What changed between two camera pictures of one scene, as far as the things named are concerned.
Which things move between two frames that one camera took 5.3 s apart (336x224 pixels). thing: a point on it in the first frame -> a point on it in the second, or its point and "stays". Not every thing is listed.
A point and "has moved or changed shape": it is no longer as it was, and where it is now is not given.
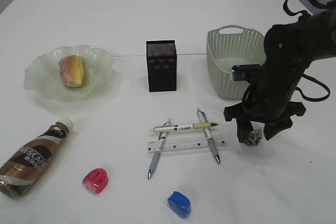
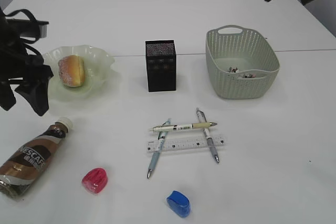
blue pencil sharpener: x=179 y=204 stays
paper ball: x=253 y=137 has moved or changed shape
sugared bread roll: x=73 y=70 stays
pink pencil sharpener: x=95 y=181 stays
